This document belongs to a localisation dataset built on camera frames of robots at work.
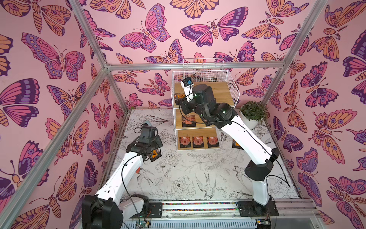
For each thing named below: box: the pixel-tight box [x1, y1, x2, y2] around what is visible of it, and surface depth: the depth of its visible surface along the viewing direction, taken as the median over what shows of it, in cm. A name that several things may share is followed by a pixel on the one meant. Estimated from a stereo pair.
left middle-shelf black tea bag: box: [181, 114, 197, 128], surface depth 82 cm
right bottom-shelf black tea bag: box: [206, 136, 220, 148], surface depth 99 cm
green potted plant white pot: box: [238, 100, 269, 130], surface depth 96 cm
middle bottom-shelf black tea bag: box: [192, 136, 205, 148], surface depth 101 cm
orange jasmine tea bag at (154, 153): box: [150, 148, 160, 159], surface depth 97 cm
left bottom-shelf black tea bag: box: [179, 136, 192, 149], surface depth 101 cm
